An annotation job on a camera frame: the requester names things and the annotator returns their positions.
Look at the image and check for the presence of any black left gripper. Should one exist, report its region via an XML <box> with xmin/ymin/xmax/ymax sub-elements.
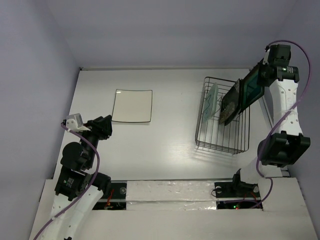
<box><xmin>79</xmin><ymin>113</ymin><xmax>112</xmax><ymax>167</ymax></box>

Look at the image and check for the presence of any white square plate black rim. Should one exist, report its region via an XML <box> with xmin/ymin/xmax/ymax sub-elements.
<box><xmin>112</xmin><ymin>89</ymin><xmax>153</xmax><ymax>124</ymax></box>

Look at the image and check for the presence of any teal and black square plate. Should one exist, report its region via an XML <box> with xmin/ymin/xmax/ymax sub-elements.
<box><xmin>239</xmin><ymin>63</ymin><xmax>265</xmax><ymax>113</ymax></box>

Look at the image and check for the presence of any black floral square plate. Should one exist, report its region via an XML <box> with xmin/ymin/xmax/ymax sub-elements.
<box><xmin>219</xmin><ymin>78</ymin><xmax>242</xmax><ymax>126</ymax></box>

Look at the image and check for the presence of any light green oval plate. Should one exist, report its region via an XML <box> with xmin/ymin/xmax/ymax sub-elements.
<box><xmin>202</xmin><ymin>83</ymin><xmax>219</xmax><ymax>123</ymax></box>

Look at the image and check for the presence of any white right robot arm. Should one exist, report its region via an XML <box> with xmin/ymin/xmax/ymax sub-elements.
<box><xmin>230</xmin><ymin>41</ymin><xmax>311</xmax><ymax>197</ymax></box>

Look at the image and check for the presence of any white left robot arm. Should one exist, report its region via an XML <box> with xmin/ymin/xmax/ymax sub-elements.
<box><xmin>34</xmin><ymin>113</ymin><xmax>113</xmax><ymax>240</ymax></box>

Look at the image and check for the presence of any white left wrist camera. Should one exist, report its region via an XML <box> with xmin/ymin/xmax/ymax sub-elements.
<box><xmin>63</xmin><ymin>113</ymin><xmax>90</xmax><ymax>133</ymax></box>

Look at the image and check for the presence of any wire dish rack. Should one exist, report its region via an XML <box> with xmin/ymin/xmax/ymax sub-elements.
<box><xmin>194</xmin><ymin>76</ymin><xmax>251</xmax><ymax>155</ymax></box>

